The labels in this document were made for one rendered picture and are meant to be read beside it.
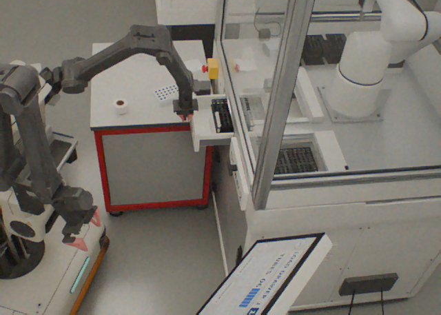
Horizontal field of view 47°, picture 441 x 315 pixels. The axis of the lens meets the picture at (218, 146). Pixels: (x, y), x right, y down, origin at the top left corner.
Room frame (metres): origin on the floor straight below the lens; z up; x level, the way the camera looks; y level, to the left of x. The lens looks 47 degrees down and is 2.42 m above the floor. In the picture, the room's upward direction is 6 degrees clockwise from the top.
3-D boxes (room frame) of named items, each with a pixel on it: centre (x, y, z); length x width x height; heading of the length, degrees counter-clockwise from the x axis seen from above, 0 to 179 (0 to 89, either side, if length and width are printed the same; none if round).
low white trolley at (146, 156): (1.95, 0.36, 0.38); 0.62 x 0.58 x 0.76; 13
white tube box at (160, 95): (1.82, 0.26, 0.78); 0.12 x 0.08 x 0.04; 125
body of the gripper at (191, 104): (1.55, 0.15, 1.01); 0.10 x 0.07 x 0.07; 102
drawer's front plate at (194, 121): (1.59, 0.12, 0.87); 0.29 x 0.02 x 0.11; 13
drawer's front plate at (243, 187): (1.31, -0.09, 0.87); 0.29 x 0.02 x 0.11; 13
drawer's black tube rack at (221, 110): (1.63, -0.08, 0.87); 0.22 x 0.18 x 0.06; 103
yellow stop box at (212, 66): (1.94, 0.07, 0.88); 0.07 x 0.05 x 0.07; 13
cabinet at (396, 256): (1.67, -0.50, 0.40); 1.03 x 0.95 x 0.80; 13
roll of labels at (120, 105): (1.71, 0.47, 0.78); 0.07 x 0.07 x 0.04
